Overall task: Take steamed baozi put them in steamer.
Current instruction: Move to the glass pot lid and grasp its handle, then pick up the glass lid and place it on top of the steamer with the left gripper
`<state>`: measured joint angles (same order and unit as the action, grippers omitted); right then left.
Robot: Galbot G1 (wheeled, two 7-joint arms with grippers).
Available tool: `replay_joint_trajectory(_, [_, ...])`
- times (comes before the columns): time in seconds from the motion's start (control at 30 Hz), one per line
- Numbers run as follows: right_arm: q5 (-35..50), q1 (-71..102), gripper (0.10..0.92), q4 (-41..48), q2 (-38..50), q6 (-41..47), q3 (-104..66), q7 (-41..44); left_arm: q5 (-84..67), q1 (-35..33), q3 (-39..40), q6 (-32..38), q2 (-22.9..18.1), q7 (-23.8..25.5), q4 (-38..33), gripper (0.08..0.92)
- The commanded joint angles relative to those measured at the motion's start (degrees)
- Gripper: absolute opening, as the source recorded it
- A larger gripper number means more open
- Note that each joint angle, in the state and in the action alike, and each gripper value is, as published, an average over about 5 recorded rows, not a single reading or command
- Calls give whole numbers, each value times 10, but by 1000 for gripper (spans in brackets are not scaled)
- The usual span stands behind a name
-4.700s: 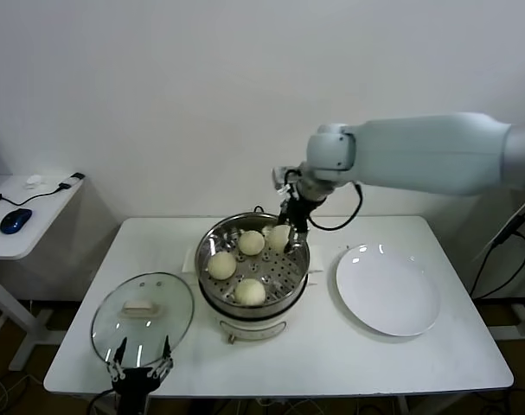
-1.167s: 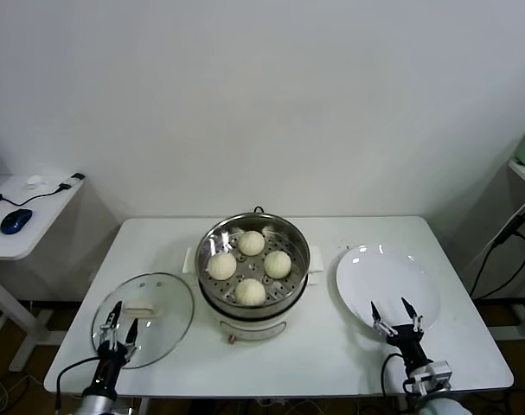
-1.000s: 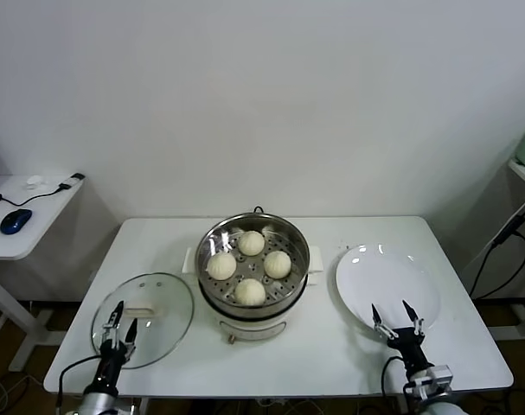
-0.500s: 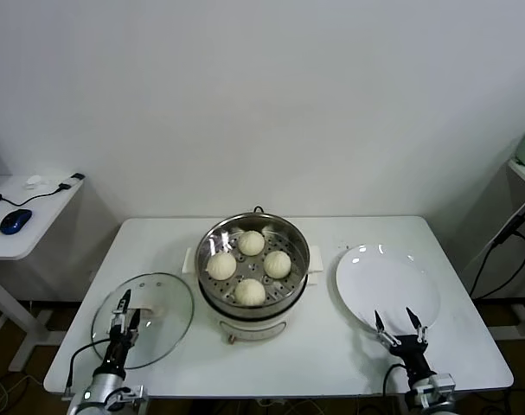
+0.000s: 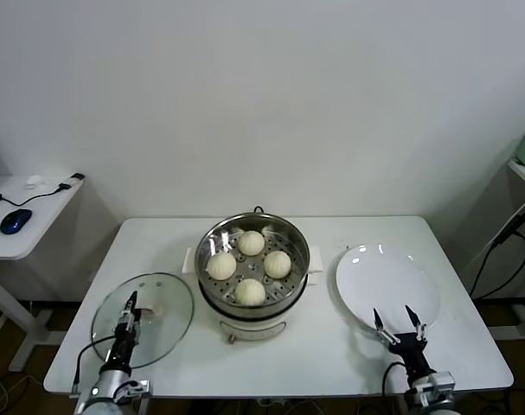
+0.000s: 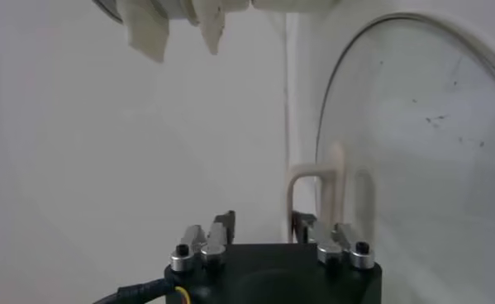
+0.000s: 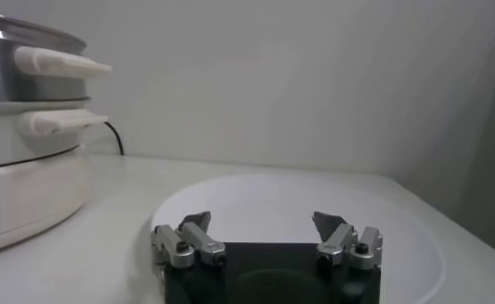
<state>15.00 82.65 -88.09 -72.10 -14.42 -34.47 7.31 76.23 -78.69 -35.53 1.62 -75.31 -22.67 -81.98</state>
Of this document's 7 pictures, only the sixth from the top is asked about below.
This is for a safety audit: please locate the cream electric cooker pot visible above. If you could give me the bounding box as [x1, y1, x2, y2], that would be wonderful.
[188, 0, 343, 56]

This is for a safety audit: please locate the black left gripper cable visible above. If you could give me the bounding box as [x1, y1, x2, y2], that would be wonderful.
[92, 277, 178, 304]

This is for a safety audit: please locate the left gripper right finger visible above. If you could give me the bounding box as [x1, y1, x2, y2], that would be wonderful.
[291, 210, 375, 270]

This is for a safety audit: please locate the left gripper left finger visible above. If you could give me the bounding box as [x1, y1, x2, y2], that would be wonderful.
[169, 209, 236, 273]

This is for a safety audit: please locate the round glass pot lid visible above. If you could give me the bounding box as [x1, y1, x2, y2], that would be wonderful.
[286, 12, 495, 304]

